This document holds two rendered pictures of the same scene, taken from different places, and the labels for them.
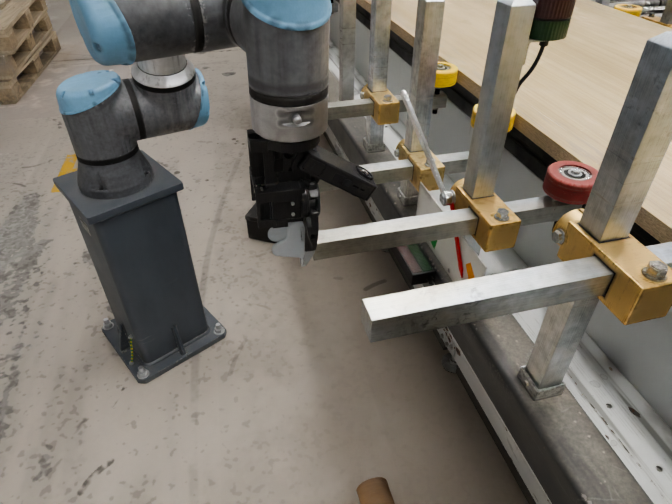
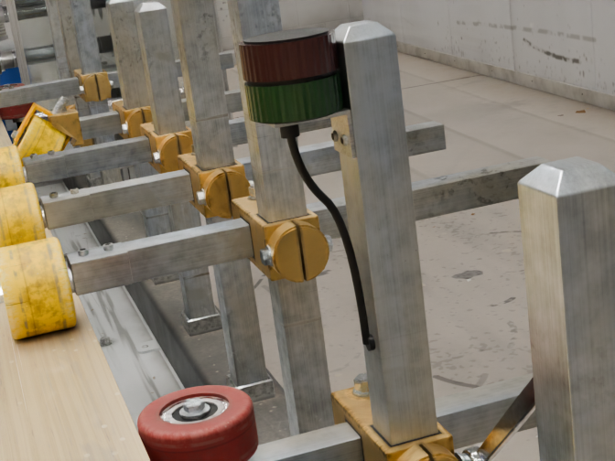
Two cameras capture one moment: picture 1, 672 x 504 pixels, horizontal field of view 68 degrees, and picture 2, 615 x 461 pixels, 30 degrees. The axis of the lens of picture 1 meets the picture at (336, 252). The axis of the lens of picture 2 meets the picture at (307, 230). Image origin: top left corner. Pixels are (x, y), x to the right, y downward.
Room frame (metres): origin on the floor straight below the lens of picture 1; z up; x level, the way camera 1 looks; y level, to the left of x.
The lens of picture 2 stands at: (1.40, -0.29, 1.23)
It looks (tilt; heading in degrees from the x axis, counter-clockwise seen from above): 16 degrees down; 179
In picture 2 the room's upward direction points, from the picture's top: 8 degrees counter-clockwise
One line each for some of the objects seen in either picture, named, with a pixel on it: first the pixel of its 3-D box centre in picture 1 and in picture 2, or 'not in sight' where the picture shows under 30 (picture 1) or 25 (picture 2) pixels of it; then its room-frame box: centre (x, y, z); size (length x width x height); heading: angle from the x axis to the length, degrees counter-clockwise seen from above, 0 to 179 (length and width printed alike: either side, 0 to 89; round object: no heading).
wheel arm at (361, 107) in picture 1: (356, 109); not in sight; (1.11, -0.05, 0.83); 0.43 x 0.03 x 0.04; 105
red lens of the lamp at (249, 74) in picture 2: (549, 3); (288, 55); (0.69, -0.27, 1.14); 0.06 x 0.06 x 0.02
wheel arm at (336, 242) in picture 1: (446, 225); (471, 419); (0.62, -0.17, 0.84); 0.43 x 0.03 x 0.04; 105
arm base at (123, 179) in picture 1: (112, 164); not in sight; (1.17, 0.59, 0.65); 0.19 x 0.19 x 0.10
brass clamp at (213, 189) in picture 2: not in sight; (214, 183); (0.17, -0.36, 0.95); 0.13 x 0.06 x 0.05; 15
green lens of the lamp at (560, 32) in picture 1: (544, 24); (294, 94); (0.69, -0.27, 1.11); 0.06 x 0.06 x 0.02
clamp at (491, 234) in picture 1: (483, 211); (393, 449); (0.66, -0.23, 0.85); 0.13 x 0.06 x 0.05; 15
